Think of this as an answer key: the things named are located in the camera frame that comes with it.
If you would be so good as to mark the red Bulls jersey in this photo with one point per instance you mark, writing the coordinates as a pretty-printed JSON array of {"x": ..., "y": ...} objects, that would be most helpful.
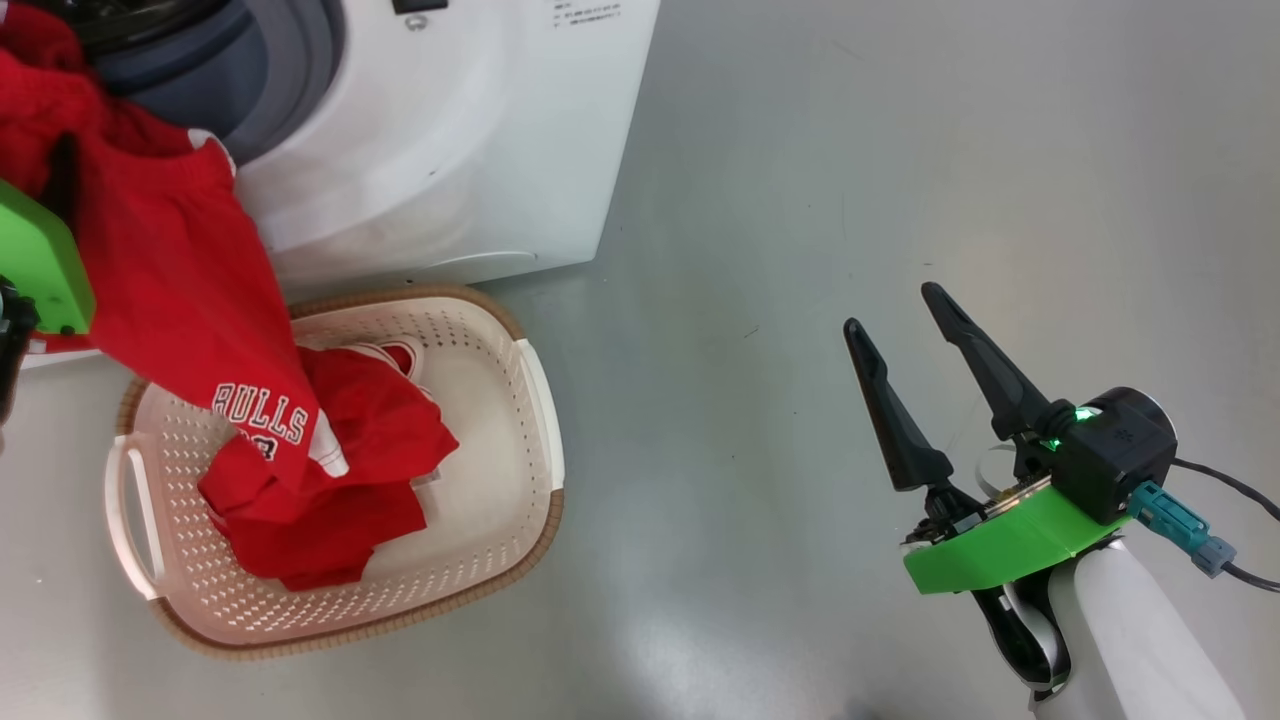
[{"x": 170, "y": 270}]

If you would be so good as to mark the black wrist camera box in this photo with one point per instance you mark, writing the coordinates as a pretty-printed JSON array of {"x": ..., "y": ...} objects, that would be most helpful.
[{"x": 1115, "y": 455}]

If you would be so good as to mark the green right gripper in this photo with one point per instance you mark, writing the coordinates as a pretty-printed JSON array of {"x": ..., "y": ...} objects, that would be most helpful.
[{"x": 1010, "y": 540}]

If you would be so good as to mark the cream perforated basket brown rim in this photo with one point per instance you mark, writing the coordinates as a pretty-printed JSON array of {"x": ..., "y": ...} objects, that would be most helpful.
[{"x": 480, "y": 450}]

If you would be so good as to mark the white front-load washing machine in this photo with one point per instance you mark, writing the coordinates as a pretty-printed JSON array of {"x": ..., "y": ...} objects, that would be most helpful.
[{"x": 450, "y": 150}]

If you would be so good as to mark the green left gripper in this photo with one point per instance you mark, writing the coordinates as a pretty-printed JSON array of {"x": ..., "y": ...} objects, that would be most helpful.
[{"x": 40, "y": 260}]

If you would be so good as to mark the grey rubber door gasket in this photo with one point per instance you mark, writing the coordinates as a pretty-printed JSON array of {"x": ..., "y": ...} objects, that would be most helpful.
[{"x": 290, "y": 60}]

